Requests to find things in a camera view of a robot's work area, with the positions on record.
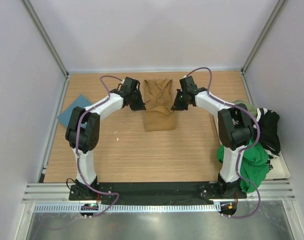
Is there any olive green garment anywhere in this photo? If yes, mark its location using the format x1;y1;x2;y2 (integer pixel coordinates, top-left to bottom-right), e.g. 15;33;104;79
231;99;258;118

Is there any black garment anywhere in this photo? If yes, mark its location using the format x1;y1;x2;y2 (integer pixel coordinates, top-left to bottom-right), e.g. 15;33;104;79
256;108;281;159

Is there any white laundry tray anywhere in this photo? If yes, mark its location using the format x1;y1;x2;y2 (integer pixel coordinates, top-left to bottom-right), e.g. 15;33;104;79
265;153;291;180

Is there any left aluminium frame post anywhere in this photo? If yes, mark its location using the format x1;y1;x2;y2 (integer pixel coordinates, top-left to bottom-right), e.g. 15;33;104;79
20;0;69;78

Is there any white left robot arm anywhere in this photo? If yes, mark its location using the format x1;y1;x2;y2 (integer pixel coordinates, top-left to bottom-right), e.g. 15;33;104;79
65;77;146;200

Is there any aluminium frame post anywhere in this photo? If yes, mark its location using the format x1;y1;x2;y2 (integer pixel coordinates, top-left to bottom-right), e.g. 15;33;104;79
241;0;288;75
20;0;69;78

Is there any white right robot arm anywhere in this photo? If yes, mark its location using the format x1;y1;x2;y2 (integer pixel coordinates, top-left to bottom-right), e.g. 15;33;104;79
172;76;255;198

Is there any right aluminium frame post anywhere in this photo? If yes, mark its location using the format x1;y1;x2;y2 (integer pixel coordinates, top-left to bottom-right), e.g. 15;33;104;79
241;0;288;75

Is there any blue tank top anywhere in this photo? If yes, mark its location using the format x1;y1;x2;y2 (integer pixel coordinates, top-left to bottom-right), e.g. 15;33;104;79
56;94;94;128

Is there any tan garment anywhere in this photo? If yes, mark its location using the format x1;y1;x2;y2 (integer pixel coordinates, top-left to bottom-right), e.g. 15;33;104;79
143;78;176;132

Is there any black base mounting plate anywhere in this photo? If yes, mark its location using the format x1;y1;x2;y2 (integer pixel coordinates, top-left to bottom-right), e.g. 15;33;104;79
68;181;248;206

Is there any white slotted cable duct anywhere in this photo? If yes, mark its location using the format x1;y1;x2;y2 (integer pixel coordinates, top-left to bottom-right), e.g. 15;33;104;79
34;202;221;213

